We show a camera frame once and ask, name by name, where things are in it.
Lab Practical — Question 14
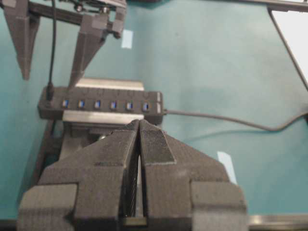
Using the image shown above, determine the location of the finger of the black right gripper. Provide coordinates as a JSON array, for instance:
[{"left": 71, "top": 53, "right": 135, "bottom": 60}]
[
  {"left": 69, "top": 13, "right": 123, "bottom": 88},
  {"left": 1, "top": 0, "right": 40, "bottom": 80}
]

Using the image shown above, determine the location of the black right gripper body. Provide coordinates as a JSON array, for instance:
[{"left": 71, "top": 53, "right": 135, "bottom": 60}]
[{"left": 28, "top": 0, "right": 127, "bottom": 25}]

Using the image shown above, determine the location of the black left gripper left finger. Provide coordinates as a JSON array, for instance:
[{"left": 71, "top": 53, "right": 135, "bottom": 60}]
[{"left": 17, "top": 120, "right": 139, "bottom": 231}]

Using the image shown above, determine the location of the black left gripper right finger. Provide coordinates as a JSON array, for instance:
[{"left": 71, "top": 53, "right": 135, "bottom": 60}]
[{"left": 139, "top": 120, "right": 248, "bottom": 231}]

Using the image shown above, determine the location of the grey USB cable with plug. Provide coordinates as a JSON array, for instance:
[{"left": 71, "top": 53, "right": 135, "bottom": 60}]
[{"left": 46, "top": 0, "right": 58, "bottom": 102}]

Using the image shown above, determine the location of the black multiport USB hub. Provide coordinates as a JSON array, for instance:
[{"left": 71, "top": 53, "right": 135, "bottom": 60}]
[{"left": 38, "top": 87, "right": 164, "bottom": 125}]

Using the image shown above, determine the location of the blue tape strip right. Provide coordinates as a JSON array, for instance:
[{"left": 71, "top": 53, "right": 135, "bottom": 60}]
[{"left": 121, "top": 29, "right": 134, "bottom": 49}]

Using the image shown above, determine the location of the blue tape strip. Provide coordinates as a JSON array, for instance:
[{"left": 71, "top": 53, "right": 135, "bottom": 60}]
[
  {"left": 217, "top": 151, "right": 237, "bottom": 185},
  {"left": 121, "top": 29, "right": 134, "bottom": 49}
]

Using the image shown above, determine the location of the blue tape strip bottom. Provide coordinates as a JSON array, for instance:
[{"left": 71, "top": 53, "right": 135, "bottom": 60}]
[{"left": 217, "top": 151, "right": 237, "bottom": 185}]

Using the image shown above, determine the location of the black bench vise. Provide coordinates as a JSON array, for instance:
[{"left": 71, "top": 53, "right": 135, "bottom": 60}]
[{"left": 31, "top": 78, "right": 144, "bottom": 185}]

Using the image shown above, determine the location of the grey hub power cable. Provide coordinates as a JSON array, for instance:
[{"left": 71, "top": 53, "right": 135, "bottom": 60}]
[{"left": 162, "top": 108, "right": 308, "bottom": 132}]

